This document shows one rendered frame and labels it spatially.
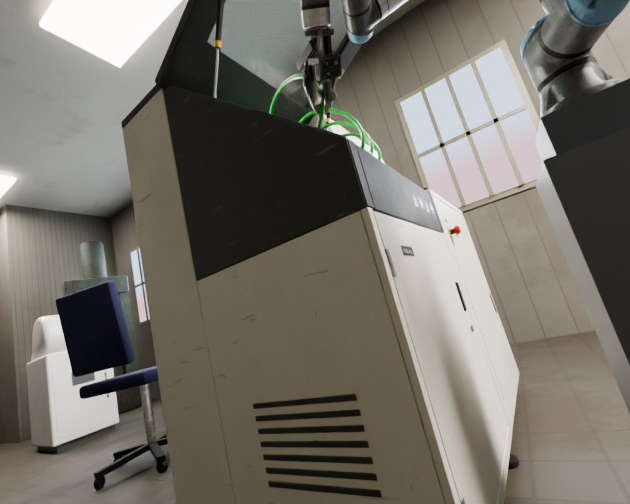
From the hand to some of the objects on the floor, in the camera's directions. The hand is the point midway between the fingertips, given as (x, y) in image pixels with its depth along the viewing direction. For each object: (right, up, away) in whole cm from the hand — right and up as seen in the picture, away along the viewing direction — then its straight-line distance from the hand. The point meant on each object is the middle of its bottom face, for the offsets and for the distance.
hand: (320, 109), depth 99 cm
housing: (+10, -134, +48) cm, 142 cm away
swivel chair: (-103, -174, +102) cm, 226 cm away
